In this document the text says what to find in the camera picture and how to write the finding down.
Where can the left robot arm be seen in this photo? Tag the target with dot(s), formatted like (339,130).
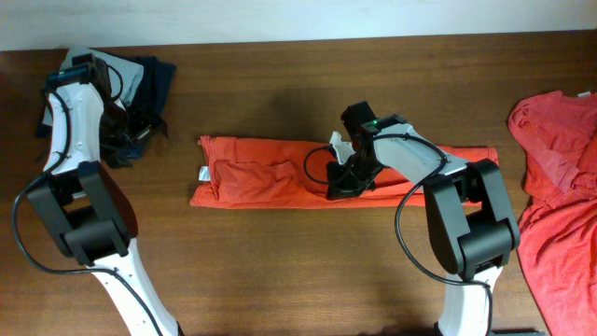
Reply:
(86,214)

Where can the red garment at right edge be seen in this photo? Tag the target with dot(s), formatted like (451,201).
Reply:
(558,228)

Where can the folded dark navy garment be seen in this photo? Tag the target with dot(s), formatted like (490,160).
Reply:
(156,88)

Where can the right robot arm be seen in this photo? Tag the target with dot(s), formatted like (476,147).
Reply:
(470,219)

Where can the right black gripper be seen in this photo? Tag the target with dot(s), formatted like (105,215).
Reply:
(340,188)

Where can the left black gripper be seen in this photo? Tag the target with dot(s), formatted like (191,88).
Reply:
(145,126)

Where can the red printed soccer t-shirt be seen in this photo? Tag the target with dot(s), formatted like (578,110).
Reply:
(252,173)

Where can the folded light grey garment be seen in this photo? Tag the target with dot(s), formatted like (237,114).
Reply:
(130,77)

